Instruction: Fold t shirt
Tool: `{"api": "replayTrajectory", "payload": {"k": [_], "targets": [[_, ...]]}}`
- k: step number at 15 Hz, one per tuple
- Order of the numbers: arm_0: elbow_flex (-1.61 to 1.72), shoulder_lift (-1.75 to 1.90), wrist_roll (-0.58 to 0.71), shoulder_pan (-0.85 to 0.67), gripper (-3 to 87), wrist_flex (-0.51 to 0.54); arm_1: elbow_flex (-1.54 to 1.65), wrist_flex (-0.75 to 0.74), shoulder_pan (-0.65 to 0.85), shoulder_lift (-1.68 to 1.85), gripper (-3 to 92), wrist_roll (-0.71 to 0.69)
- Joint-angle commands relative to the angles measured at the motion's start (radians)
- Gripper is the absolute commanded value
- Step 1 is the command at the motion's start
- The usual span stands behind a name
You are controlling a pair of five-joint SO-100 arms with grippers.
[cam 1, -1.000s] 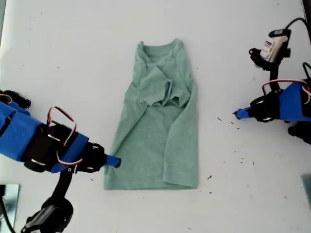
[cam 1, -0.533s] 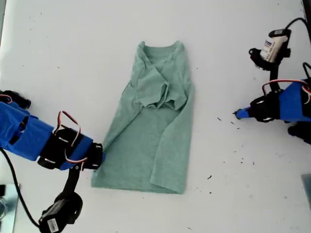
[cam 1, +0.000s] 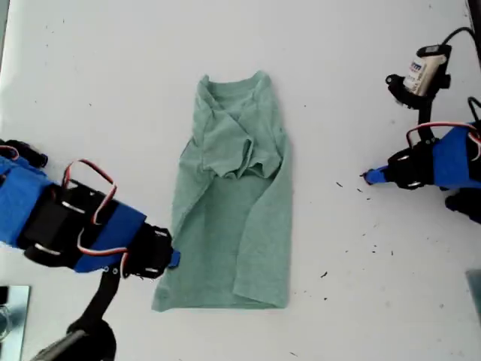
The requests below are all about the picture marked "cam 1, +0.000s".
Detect green t-shirt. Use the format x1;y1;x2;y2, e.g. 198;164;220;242
151;69;293;313

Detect wide steel plate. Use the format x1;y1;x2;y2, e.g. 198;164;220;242
0;284;32;361

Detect gripper servo wire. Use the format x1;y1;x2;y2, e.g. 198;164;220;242
62;158;131;278
407;120;481;162

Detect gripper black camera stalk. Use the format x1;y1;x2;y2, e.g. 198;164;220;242
67;265;123;335
385;73;452;140

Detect gripper black camera cable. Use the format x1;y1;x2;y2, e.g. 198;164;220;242
442;26;475;47

